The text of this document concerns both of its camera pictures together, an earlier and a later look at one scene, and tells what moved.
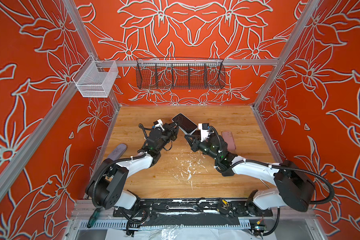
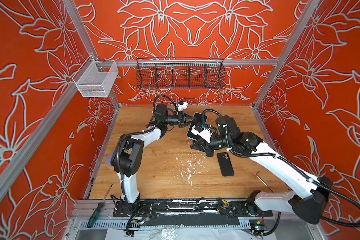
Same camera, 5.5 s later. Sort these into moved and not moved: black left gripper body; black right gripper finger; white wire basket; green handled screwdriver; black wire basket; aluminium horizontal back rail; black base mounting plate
Moved: black right gripper finger; black left gripper body
Not moved: white wire basket; aluminium horizontal back rail; black wire basket; black base mounting plate; green handled screwdriver
